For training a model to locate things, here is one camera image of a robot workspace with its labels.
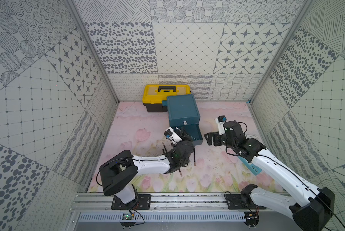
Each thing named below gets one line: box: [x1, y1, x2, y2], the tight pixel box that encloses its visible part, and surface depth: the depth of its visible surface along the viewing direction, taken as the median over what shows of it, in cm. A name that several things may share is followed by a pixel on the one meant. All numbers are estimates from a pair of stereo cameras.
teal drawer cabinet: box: [161, 93, 201, 127], surface depth 87 cm
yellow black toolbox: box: [142, 84, 192, 113], surface depth 106 cm
